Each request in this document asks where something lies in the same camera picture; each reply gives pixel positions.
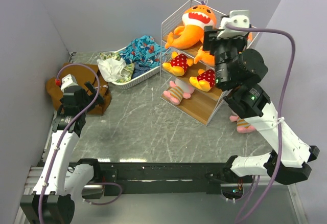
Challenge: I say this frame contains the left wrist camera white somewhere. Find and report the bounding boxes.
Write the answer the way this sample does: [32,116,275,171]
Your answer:
[55,74,78,92]

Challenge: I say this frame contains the large orange shark plush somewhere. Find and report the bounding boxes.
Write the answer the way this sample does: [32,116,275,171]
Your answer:
[165,1,217,50]

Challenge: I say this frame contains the pink frog plush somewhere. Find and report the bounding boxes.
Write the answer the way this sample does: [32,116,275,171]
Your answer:
[229,115,255,133]
[163,79,195,105]

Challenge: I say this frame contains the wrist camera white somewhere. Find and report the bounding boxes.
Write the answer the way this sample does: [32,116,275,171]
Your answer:
[55,74,78,92]
[217,10,250,39]

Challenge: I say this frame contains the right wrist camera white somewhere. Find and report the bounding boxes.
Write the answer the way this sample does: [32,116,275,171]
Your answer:
[217,10,250,39]

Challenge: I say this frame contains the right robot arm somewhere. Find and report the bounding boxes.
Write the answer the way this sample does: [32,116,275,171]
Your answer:
[203,24,320,185]

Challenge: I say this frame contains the white laundry basket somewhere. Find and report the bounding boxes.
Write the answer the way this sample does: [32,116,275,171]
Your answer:
[109,45,171,90]

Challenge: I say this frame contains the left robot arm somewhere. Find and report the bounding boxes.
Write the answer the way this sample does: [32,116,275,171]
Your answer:
[20,81,104,223]

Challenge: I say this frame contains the blue patterned cloth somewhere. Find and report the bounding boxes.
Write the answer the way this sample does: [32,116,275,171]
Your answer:
[119,35,164,79]

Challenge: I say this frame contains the brown garment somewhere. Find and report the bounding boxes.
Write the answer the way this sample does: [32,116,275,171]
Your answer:
[45,63,111,115]

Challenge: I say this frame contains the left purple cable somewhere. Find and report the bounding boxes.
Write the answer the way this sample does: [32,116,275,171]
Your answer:
[38,63,101,224]

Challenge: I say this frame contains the yellow frog plush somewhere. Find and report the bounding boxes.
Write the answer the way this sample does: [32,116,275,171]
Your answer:
[162,52,194,76]
[189,69,215,92]

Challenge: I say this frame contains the white green cloth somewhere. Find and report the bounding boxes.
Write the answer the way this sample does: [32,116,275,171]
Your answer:
[97,52,135,83]

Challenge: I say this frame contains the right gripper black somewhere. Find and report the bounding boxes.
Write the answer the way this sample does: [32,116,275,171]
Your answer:
[202,25,248,88]

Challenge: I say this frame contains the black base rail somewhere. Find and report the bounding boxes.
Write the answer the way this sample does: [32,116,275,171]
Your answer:
[84,161,253,196]

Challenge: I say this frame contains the white wire wooden shelf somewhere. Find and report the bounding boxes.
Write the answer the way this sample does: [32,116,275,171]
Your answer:
[159,0,261,126]

